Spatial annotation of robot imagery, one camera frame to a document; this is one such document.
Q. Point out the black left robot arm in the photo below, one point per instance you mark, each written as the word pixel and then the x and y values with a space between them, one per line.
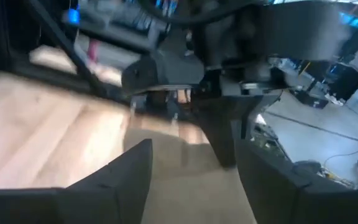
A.
pixel 291 31

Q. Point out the beige fabric hat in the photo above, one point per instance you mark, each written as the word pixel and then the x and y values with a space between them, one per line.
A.
pixel 191 189

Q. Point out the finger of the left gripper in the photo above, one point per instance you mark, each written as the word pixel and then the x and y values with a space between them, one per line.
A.
pixel 219 137
pixel 256 107

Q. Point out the blue office chair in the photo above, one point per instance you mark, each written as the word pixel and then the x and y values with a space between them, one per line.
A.
pixel 73 17

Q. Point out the black diagonal frame strut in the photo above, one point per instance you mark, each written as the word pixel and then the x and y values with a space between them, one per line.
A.
pixel 70 53

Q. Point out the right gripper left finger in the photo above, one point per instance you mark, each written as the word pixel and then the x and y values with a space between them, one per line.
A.
pixel 104 199

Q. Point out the black box on floor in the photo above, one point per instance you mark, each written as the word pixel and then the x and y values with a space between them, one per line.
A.
pixel 311 99

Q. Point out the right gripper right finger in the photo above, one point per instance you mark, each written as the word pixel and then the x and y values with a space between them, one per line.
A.
pixel 291 202

